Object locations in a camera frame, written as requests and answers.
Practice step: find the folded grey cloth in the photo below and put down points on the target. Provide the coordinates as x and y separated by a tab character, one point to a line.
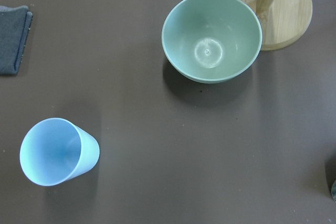
15	25

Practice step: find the wooden stand with round base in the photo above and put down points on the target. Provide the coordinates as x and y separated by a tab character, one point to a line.
283	22

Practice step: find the blue plastic cup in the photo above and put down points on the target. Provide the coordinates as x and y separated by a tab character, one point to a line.
55	150

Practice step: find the green plastic bowl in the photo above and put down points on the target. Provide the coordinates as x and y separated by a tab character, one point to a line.
211	41

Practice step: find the shiny metal scoop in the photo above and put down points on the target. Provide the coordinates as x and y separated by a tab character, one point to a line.
333	191

